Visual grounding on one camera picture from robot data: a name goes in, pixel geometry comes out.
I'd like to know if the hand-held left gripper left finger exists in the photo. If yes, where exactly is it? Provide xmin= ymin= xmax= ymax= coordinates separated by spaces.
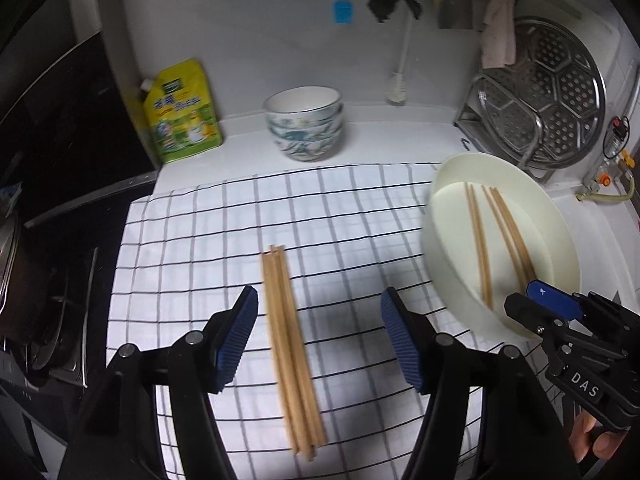
xmin=57 ymin=285 xmax=259 ymax=480

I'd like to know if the round perforated steel steamer tray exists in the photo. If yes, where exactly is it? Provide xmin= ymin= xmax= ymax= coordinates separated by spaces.
xmin=475 ymin=16 xmax=607 ymax=163

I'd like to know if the bundle of wooden chopsticks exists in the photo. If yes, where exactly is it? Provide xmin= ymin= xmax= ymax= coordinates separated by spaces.
xmin=261 ymin=245 xmax=328 ymax=461

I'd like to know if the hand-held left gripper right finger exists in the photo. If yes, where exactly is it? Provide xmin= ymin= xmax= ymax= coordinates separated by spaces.
xmin=380 ymin=287 xmax=581 ymax=480

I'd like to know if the large white basin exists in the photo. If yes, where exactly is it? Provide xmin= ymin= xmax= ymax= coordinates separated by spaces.
xmin=421 ymin=153 xmax=583 ymax=341

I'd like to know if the white black checked cloth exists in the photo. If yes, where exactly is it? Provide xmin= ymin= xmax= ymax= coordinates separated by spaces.
xmin=105 ymin=162 xmax=546 ymax=476

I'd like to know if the pink hanging cloth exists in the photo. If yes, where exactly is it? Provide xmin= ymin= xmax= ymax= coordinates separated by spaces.
xmin=480 ymin=0 xmax=517 ymax=68

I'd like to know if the white red wall fitting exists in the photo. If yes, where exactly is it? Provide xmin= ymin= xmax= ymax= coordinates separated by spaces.
xmin=602 ymin=116 xmax=631 ymax=158

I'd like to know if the black range hood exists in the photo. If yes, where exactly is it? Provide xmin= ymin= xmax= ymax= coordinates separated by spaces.
xmin=0 ymin=35 xmax=158 ymax=221

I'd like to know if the white long-handled brush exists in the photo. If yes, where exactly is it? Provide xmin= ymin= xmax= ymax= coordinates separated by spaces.
xmin=386 ymin=10 xmax=416 ymax=107

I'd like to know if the yellow seasoning pouch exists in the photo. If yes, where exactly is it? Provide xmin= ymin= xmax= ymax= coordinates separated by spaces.
xmin=140 ymin=59 xmax=223 ymax=164

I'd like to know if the gas stove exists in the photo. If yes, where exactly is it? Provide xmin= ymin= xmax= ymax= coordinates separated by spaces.
xmin=0 ymin=245 xmax=101 ymax=391

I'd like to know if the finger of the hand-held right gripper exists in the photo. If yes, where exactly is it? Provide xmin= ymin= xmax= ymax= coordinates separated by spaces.
xmin=526 ymin=280 xmax=586 ymax=323
xmin=504 ymin=292 xmax=568 ymax=342

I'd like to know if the wooden chopstick pair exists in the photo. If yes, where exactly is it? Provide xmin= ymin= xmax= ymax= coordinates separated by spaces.
xmin=481 ymin=186 xmax=532 ymax=288

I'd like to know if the person's right hand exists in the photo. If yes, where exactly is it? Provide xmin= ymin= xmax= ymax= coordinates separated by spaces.
xmin=570 ymin=410 xmax=628 ymax=462

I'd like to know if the hanging steel cleaver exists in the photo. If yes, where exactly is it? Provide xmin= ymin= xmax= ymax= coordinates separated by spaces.
xmin=437 ymin=0 xmax=473 ymax=31

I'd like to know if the yellow gas hose fitting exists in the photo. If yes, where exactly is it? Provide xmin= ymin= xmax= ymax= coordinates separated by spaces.
xmin=575 ymin=157 xmax=637 ymax=206

